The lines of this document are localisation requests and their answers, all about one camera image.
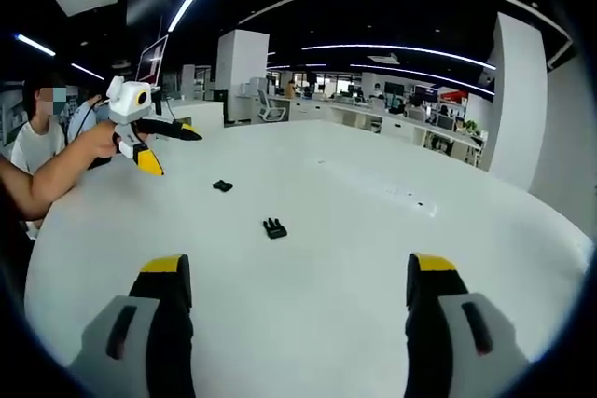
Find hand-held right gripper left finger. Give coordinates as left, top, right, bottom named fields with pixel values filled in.
left=68, top=253, right=196, bottom=398

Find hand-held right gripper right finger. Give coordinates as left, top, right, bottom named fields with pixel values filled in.
left=403, top=252, right=531, bottom=398

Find black plastic buckle pronged part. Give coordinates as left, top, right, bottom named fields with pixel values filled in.
left=261, top=217, right=289, bottom=241

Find person's left hand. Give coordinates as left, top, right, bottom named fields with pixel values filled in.
left=90, top=119, right=123, bottom=160

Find white square pillar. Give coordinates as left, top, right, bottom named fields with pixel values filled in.
left=215, top=28, right=271, bottom=127
left=484, top=10, right=549, bottom=190

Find white office chair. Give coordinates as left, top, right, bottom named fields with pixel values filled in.
left=257, top=89, right=288, bottom=122

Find long white office desk row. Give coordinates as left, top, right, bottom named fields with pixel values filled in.
left=268, top=92, right=486, bottom=169

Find black cable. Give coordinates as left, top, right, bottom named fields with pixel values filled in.
left=69, top=95, right=109, bottom=142

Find wall-mounted display screen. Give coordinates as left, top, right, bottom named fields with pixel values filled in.
left=135, top=34, right=170, bottom=85

